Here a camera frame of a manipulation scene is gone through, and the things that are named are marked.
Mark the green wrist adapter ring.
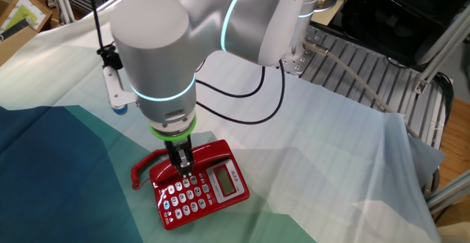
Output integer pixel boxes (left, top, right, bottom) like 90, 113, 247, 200
148, 115, 198, 142

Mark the red telephone base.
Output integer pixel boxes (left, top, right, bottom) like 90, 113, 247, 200
148, 139, 250, 231

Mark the black cable bundle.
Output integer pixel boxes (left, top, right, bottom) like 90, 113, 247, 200
385, 57, 456, 126

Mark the black camera cable with plug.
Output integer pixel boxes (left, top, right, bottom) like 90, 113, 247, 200
87, 0, 124, 70

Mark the cardboard box with papers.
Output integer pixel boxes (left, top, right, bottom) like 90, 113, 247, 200
0, 0, 53, 68

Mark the blue green white tablecloth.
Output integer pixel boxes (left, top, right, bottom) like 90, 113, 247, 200
0, 0, 447, 243

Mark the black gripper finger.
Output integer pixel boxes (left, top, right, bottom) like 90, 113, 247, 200
167, 153, 180, 171
175, 146, 195, 180

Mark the aluminium frame post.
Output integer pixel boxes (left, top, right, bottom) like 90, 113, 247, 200
38, 0, 76, 26
425, 169, 470, 214
414, 6, 470, 94

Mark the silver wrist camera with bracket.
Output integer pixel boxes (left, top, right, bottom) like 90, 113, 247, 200
101, 65, 139, 116

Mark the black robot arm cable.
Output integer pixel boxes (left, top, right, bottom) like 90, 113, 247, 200
187, 0, 286, 126

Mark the red coiled phone cord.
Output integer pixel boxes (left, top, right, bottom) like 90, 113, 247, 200
131, 148, 170, 192

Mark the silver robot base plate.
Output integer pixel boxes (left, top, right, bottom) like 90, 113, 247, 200
279, 26, 319, 79

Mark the black office chair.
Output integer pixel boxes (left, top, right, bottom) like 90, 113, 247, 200
339, 0, 470, 68

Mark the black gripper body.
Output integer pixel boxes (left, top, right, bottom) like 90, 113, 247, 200
164, 137, 192, 156

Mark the red telephone handset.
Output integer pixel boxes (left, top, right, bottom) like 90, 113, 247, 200
149, 139, 233, 185

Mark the grey robot base conduit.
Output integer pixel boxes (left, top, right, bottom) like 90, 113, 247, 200
301, 39, 441, 200

